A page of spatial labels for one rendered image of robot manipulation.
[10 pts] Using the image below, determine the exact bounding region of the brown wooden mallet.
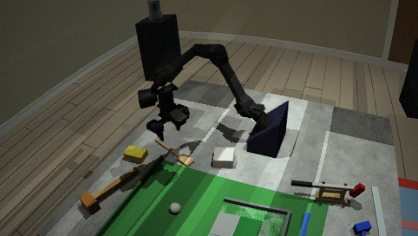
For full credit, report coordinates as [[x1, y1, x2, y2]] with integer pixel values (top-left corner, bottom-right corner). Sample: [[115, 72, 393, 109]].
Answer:
[[79, 167, 140, 215]]

